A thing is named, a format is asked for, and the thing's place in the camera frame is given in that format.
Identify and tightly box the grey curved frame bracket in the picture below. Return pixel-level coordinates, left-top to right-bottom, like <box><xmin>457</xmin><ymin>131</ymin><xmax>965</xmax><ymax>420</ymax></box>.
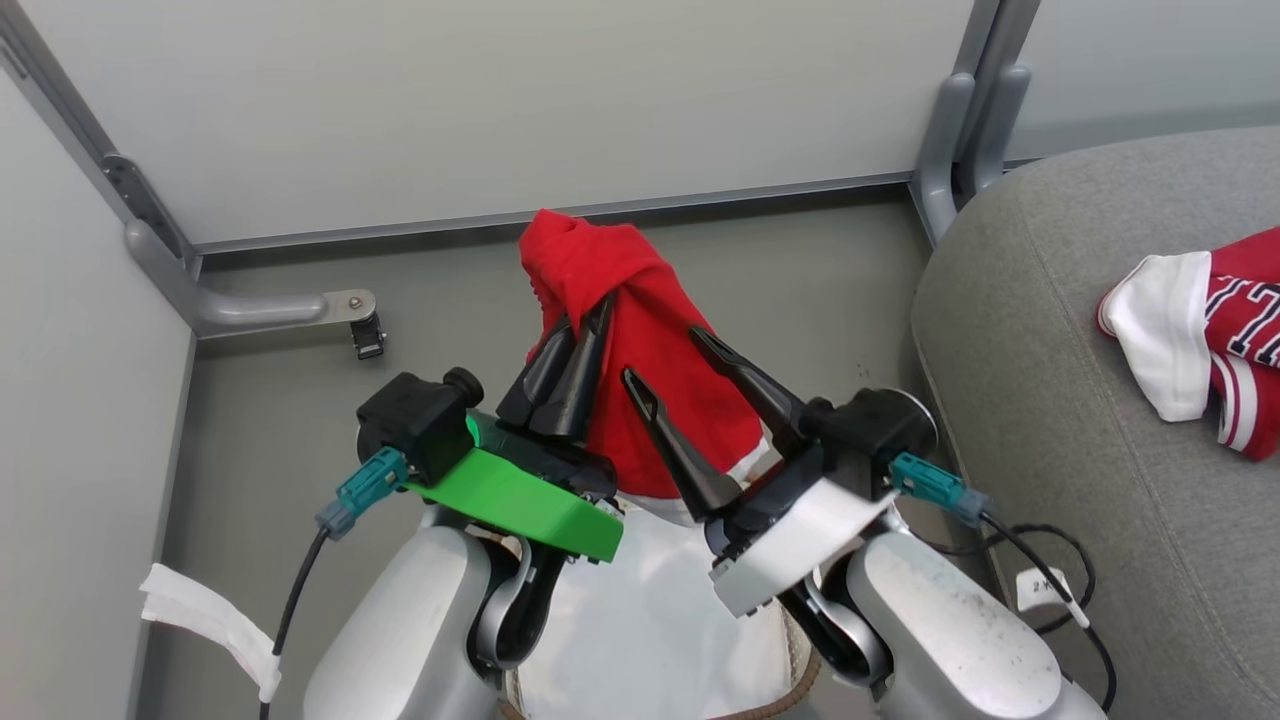
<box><xmin>910</xmin><ymin>71</ymin><xmax>978</xmax><ymax>247</ymax></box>
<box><xmin>957</xmin><ymin>64</ymin><xmax>1032</xmax><ymax>201</ymax></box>
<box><xmin>124</xmin><ymin>219</ymin><xmax>378</xmax><ymax>339</ymax></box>

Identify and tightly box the plain red garment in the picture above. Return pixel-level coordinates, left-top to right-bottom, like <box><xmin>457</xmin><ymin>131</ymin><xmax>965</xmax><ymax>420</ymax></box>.
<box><xmin>518</xmin><ymin>208</ymin><xmax>787</xmax><ymax>527</ymax></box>

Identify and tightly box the red white striped jersey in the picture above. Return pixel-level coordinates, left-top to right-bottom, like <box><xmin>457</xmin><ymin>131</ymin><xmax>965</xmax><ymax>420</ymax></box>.
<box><xmin>1096</xmin><ymin>227</ymin><xmax>1280</xmax><ymax>462</ymax></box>

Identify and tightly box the white cable label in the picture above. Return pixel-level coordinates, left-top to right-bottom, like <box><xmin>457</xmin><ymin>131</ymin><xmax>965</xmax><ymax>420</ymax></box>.
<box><xmin>1014</xmin><ymin>566</ymin><xmax>1077</xmax><ymax>614</ymax></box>

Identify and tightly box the grey partition frame post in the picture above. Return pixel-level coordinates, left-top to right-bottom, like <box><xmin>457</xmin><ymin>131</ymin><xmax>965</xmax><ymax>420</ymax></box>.
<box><xmin>953</xmin><ymin>0</ymin><xmax>1043</xmax><ymax>101</ymax></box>
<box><xmin>0</xmin><ymin>0</ymin><xmax>198</xmax><ymax>273</ymax></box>

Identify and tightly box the grey fabric sofa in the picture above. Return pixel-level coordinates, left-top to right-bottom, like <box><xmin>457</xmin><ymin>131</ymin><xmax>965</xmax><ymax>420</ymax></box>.
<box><xmin>909</xmin><ymin>125</ymin><xmax>1280</xmax><ymax>720</ymax></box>

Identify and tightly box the right camera cable teal connector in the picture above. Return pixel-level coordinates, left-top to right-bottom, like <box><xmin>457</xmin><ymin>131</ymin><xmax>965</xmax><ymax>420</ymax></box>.
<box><xmin>888</xmin><ymin>451</ymin><xmax>1118</xmax><ymax>714</ymax></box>

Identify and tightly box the grey partition bottom rail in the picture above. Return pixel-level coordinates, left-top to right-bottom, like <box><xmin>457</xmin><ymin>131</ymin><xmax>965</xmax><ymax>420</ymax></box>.
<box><xmin>193</xmin><ymin>172</ymin><xmax>916</xmax><ymax>257</ymax></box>

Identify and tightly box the left camera cable teal connector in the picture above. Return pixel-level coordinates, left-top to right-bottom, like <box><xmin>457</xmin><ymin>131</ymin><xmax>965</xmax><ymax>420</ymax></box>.
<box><xmin>257</xmin><ymin>446</ymin><xmax>412</xmax><ymax>720</ymax></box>

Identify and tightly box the white tape strip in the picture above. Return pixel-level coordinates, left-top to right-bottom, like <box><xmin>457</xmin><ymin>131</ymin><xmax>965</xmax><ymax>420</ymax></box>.
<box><xmin>139</xmin><ymin>562</ymin><xmax>284</xmax><ymax>704</ymax></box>

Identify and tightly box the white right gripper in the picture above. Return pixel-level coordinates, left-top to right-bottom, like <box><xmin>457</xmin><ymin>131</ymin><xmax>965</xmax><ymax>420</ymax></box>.
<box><xmin>621</xmin><ymin>326</ymin><xmax>901</xmax><ymax>619</ymax></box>

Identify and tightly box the camera cable teal connector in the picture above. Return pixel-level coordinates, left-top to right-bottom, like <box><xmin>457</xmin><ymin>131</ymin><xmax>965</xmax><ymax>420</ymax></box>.
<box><xmin>888</xmin><ymin>451</ymin><xmax>1118</xmax><ymax>714</ymax></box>
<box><xmin>257</xmin><ymin>446</ymin><xmax>412</xmax><ymax>720</ymax></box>

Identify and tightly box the white garment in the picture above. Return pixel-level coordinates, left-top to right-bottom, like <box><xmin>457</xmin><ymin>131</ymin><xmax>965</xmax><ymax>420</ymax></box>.
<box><xmin>515</xmin><ymin>498</ymin><xmax>803</xmax><ymax>720</ymax></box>

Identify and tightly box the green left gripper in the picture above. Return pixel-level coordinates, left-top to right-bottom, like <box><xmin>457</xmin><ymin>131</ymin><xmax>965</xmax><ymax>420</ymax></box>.
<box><xmin>405</xmin><ymin>292</ymin><xmax>626</xmax><ymax>564</ymax></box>

